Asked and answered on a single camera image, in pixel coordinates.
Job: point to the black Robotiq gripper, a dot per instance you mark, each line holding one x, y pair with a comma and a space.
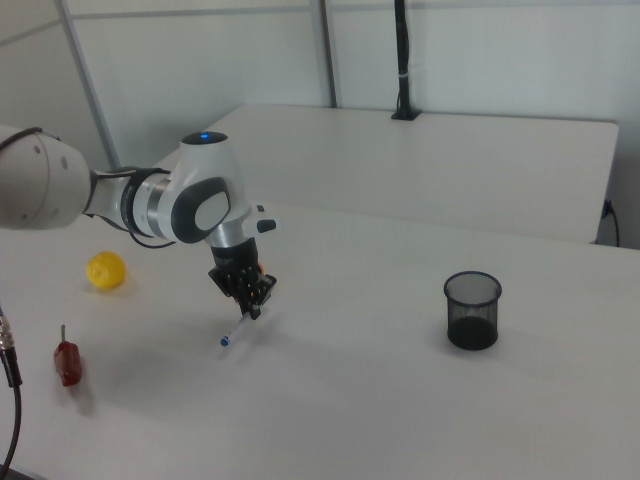
235, 260

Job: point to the blue and white marker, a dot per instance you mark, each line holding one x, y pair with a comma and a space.
235, 331

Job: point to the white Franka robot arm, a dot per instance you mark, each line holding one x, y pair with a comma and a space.
205, 165

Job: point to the orange toy mandarin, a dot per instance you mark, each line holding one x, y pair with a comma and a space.
260, 266

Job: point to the red toy chili pepper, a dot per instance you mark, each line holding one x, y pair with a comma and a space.
69, 362

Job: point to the white adjacent table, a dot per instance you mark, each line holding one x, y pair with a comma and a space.
400, 165

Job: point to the black mesh pen cup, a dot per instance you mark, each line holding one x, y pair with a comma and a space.
472, 330

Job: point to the black camera pole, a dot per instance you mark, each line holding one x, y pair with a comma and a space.
402, 50

